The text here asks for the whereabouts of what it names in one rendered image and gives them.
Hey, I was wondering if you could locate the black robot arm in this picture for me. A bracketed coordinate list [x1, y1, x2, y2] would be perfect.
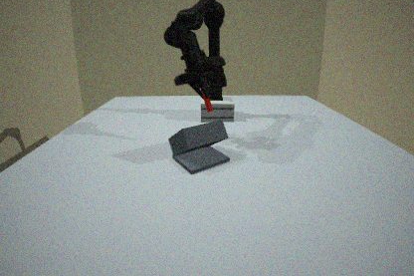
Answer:
[163, 0, 227, 101]

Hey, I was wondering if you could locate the grey sloped panel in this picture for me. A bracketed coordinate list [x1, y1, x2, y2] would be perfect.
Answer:
[168, 120, 230, 174]

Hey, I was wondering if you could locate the red square peg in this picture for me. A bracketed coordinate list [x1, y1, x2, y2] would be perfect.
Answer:
[200, 88, 213, 113]

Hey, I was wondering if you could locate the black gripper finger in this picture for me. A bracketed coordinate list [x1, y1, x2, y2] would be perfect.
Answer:
[185, 79, 204, 100]
[195, 71, 215, 99]

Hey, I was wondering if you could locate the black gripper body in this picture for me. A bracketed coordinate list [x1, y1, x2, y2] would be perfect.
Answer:
[174, 47, 226, 86]

